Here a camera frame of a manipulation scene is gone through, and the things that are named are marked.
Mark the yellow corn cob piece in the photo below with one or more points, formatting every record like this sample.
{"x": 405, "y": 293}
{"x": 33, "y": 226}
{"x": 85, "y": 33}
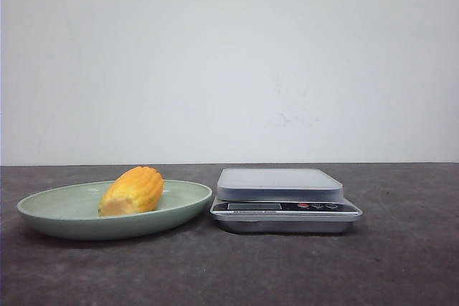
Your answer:
{"x": 136, "y": 191}

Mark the silver digital kitchen scale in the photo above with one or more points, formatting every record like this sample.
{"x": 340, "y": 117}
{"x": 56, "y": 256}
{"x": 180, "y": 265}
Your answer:
{"x": 282, "y": 200}

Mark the green shallow plate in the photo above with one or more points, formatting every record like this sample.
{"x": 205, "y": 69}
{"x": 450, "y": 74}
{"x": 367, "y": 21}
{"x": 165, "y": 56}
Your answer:
{"x": 71, "y": 212}

